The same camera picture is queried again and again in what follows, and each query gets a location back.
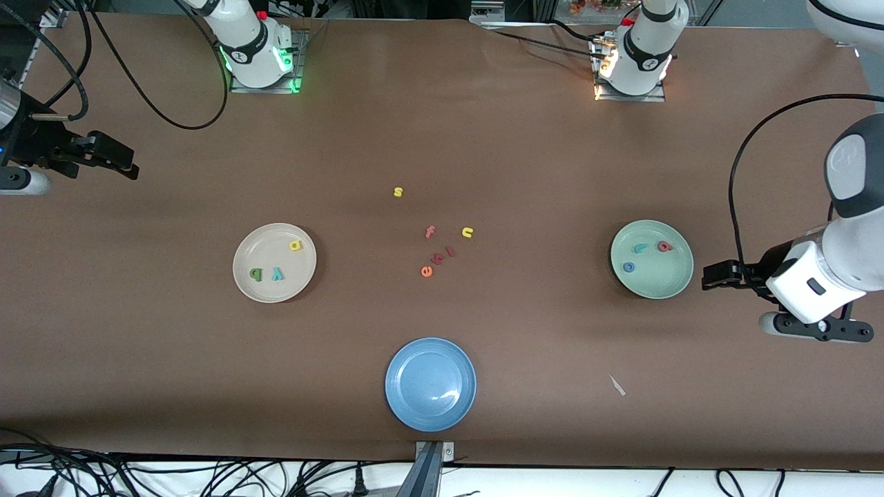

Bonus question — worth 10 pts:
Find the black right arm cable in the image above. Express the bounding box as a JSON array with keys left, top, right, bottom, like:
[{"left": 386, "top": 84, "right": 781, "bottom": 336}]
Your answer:
[{"left": 0, "top": 0, "right": 230, "bottom": 131}]

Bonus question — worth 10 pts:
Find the pale green plate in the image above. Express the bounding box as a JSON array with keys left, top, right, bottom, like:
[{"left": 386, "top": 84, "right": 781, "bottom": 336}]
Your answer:
[{"left": 610, "top": 220, "right": 694, "bottom": 300}]

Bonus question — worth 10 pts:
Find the brown table cover sheet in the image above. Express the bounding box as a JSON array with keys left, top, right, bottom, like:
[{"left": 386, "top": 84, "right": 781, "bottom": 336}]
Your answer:
[{"left": 0, "top": 12, "right": 884, "bottom": 471}]

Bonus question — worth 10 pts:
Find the black base cable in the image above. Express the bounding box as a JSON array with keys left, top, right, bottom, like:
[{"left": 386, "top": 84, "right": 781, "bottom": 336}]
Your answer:
[
  {"left": 483, "top": 28, "right": 608, "bottom": 59},
  {"left": 546, "top": 19, "right": 622, "bottom": 41}
]

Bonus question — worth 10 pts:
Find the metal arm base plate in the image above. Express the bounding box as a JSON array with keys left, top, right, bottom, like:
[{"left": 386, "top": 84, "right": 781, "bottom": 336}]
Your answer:
[
  {"left": 592, "top": 36, "right": 668, "bottom": 104},
  {"left": 229, "top": 29, "right": 305, "bottom": 95}
]

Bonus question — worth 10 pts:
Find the black cable bundle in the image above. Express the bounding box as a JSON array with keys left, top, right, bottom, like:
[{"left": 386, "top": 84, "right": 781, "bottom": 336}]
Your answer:
[{"left": 0, "top": 428, "right": 415, "bottom": 497}]

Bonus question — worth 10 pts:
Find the beige brown plate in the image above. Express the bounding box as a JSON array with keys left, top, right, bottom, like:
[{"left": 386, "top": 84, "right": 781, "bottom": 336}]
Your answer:
[{"left": 232, "top": 222, "right": 318, "bottom": 304}]

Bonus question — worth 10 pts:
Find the metal camera stand bracket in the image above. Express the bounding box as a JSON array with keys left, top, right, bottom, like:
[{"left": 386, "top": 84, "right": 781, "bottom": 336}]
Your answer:
[{"left": 397, "top": 440, "right": 457, "bottom": 497}]

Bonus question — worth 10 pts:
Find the blue plate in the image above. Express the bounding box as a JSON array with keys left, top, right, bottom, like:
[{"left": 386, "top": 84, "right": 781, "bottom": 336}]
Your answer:
[{"left": 385, "top": 337, "right": 477, "bottom": 433}]

